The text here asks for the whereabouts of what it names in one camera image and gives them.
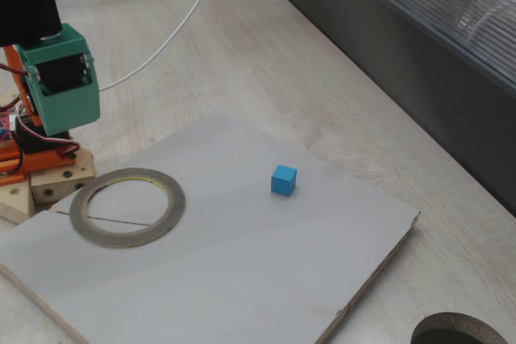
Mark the blue cube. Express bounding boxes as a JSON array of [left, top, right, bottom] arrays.
[[270, 164, 298, 197]]

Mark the wooden block with holes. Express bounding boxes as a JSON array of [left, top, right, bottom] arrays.
[[31, 148, 97, 205]]

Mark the red controller circuit board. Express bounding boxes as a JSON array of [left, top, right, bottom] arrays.
[[0, 104, 21, 147]]

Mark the triangular wooden block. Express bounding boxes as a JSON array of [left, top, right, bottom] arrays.
[[0, 176, 36, 225]]

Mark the white flat board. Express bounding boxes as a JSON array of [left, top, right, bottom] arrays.
[[0, 113, 421, 344]]

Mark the dark round table grommet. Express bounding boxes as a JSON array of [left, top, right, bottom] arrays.
[[410, 312, 510, 344]]

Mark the white cable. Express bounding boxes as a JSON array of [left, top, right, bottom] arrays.
[[98, 0, 224, 93]]

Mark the grey ring of tape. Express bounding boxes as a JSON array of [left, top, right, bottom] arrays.
[[69, 167, 187, 249]]

